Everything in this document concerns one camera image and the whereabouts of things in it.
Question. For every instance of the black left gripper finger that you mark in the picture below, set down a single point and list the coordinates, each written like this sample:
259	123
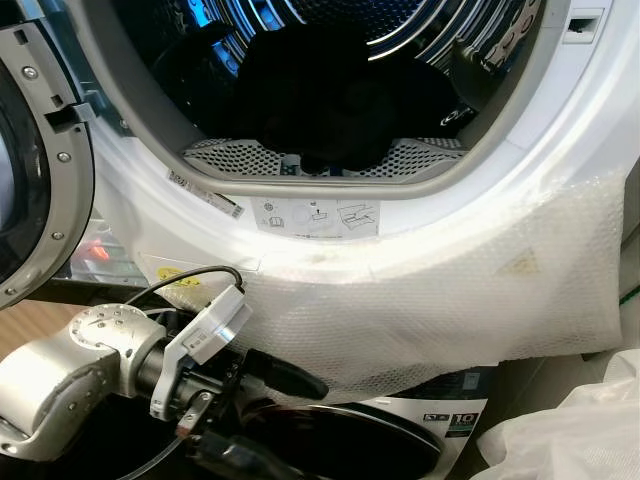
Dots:
235	458
290	375

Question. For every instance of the white tumble dryer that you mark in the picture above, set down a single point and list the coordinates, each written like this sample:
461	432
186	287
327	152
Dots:
420	225

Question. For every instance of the yellow warning sticker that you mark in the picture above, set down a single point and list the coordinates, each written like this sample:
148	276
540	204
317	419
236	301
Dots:
172	275

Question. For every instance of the white pictogram instruction sticker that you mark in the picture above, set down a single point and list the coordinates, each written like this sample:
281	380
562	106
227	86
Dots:
315	217

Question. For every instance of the white plastic bag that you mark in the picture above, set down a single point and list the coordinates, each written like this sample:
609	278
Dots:
570	430

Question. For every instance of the grey mesh lint filter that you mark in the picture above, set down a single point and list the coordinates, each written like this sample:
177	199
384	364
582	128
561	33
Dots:
225	158

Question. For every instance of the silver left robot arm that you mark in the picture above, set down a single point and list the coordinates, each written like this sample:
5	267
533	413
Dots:
70	375

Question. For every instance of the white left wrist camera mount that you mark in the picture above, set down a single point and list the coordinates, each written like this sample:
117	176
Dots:
212	325

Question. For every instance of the white barcode sticker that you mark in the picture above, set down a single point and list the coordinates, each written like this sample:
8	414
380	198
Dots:
205	194

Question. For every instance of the clear bubble wrap sheet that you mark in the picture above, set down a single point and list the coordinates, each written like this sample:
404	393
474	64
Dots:
450	300

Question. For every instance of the grey round dryer door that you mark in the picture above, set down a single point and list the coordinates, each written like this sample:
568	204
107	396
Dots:
62	160

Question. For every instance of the washing machine with dark door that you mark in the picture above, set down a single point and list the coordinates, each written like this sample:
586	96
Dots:
400	440

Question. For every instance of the black clothes pile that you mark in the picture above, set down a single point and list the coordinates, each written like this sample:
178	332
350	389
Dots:
320	95

